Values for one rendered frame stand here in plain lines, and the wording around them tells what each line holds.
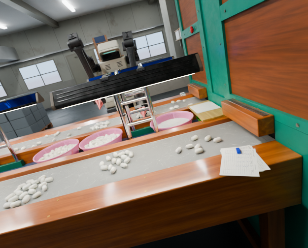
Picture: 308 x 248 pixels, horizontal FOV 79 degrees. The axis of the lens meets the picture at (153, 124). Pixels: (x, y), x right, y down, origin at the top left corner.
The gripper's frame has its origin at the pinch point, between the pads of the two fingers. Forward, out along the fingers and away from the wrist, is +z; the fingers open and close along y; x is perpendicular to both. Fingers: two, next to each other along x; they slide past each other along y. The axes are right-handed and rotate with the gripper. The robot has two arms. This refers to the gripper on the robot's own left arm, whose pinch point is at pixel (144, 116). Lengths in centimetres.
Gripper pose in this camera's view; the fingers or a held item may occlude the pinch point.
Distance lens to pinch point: 135.8
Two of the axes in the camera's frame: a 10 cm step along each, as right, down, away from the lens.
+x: 1.4, 5.1, 8.5
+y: 9.7, -2.6, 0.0
